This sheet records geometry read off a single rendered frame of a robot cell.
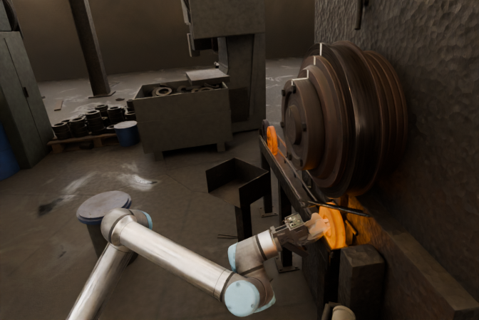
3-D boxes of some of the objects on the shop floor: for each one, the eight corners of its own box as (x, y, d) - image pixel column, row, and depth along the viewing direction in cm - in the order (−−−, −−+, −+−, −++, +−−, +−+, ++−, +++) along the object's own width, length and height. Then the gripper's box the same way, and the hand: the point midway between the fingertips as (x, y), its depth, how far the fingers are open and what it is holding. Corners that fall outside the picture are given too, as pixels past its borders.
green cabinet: (-9, 173, 346) (-70, 37, 289) (24, 149, 410) (-21, 34, 354) (34, 168, 350) (-18, 33, 293) (60, 145, 414) (21, 31, 358)
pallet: (149, 122, 479) (143, 95, 463) (145, 140, 405) (138, 109, 389) (69, 133, 460) (60, 105, 443) (50, 154, 386) (38, 122, 369)
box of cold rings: (224, 127, 428) (219, 72, 398) (234, 150, 352) (228, 83, 323) (151, 137, 413) (140, 80, 383) (145, 163, 337) (130, 95, 308)
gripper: (273, 239, 98) (333, 214, 97) (267, 222, 106) (322, 199, 105) (281, 257, 101) (339, 234, 100) (275, 239, 110) (328, 217, 109)
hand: (329, 224), depth 104 cm, fingers closed
